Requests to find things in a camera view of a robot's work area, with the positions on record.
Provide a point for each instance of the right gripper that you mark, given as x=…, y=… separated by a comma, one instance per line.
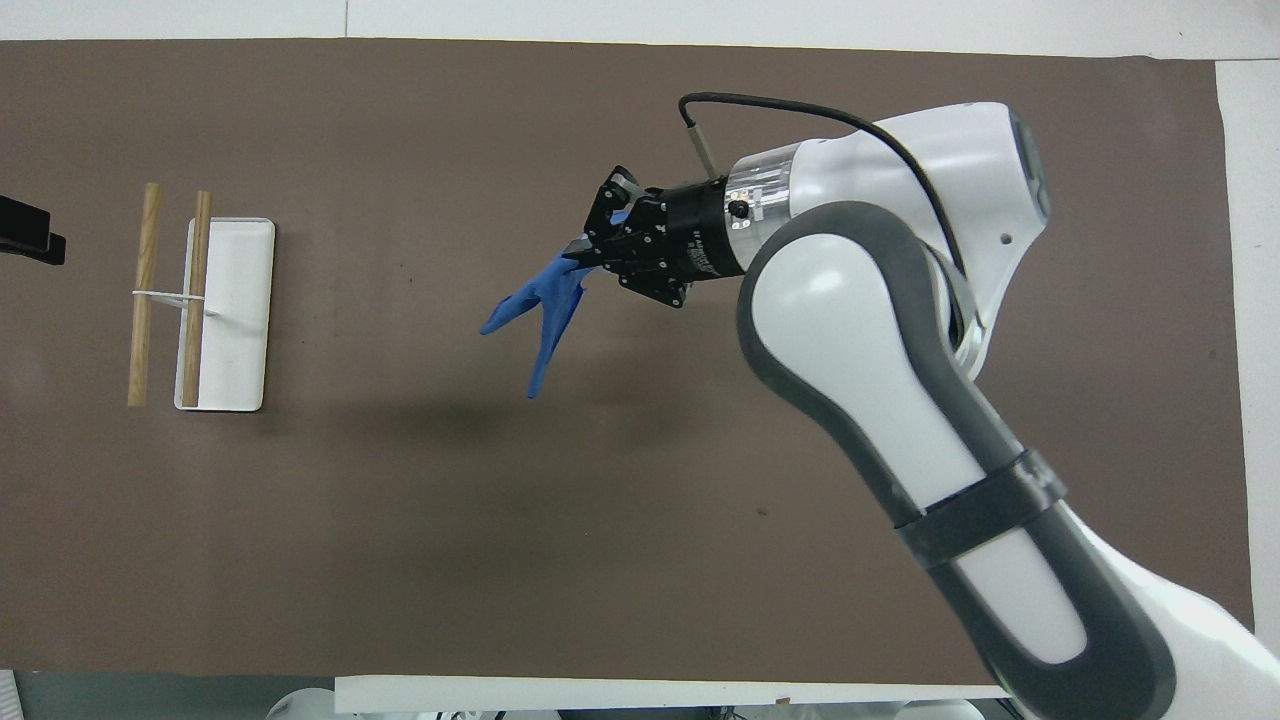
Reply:
x=700, y=235

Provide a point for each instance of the blue towel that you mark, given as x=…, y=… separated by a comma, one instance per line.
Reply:
x=555, y=300

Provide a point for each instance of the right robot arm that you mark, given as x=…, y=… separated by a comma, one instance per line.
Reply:
x=850, y=300

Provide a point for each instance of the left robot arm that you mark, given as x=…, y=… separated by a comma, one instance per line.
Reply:
x=300, y=705

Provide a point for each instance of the white towel rack wooden bars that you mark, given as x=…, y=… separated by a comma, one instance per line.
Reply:
x=235, y=310

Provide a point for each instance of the black stand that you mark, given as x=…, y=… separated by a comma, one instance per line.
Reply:
x=22, y=235

